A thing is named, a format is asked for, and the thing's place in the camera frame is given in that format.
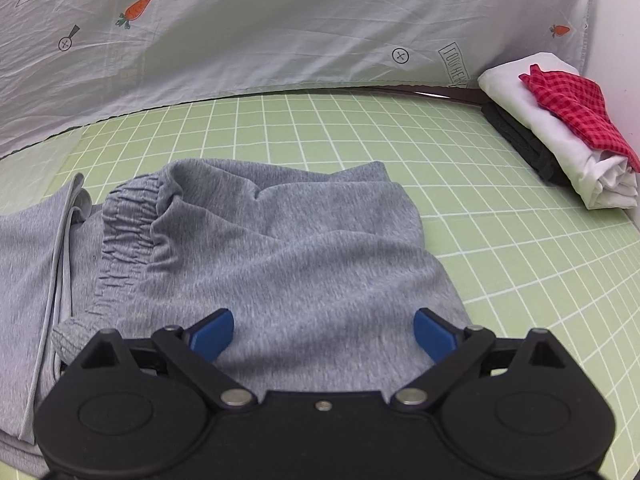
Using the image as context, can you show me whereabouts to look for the grey sweatpants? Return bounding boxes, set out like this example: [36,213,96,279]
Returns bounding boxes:
[0,159,474,479]

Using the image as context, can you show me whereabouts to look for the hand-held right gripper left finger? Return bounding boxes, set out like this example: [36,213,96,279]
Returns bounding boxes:
[74,308,259,411]

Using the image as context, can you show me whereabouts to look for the black folded cloth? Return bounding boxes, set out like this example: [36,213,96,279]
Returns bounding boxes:
[480,101,587,192]

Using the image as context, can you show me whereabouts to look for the red checked cloth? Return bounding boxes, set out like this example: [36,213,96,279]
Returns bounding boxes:
[518,63,640,172]

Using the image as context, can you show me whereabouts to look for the white folded cloth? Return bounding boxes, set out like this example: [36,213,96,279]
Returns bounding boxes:
[477,52,639,210]

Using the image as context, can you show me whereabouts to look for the translucent plastic sheet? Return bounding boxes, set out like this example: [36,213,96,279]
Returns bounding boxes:
[0,130,87,216]

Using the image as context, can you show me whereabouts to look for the green grid mat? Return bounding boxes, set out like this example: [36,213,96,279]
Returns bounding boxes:
[0,87,640,480]

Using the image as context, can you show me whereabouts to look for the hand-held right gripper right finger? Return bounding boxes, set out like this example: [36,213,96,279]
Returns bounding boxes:
[389,308,572,411]

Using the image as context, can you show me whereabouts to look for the grey carrot print sheet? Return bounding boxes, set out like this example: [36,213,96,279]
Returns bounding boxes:
[0,0,601,162]

